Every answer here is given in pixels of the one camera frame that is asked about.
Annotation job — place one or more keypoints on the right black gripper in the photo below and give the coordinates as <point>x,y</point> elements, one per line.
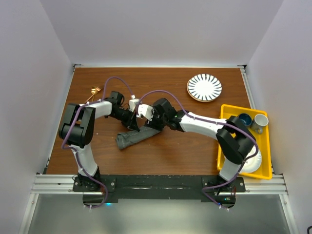
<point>152,124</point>

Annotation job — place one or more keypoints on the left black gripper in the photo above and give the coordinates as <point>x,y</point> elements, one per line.
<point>131,123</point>

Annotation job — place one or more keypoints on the grey cloth napkin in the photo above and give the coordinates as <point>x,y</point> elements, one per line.
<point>127,139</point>

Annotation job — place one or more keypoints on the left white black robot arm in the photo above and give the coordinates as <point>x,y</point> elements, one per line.
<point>77,130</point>

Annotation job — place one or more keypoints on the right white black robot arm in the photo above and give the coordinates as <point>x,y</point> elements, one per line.
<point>238,145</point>

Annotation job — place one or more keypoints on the gold fork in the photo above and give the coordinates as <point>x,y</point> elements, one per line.
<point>99,89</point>

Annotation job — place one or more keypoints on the gold spoon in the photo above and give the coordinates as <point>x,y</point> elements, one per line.
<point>91,95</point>

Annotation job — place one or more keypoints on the striped blue white plate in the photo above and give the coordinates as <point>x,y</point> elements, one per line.
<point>204,87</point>

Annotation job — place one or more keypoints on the dark blue mug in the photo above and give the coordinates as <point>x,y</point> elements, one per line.
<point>245,118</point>

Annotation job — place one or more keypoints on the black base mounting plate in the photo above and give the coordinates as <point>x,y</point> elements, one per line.
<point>204,188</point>

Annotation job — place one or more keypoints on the white grey mug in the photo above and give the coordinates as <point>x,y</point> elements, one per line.
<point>259,122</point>

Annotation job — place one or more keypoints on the white paper plate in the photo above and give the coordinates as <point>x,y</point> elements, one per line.
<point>252,164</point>

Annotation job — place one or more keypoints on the yellow plastic tray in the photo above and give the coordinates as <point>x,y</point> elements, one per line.
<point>263,140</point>

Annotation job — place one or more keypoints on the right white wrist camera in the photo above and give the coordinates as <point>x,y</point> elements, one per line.
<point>145,111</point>

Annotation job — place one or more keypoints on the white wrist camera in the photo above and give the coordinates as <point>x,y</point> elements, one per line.
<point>145,111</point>
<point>132,104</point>

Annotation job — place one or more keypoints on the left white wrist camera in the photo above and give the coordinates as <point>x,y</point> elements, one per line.
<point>132,104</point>

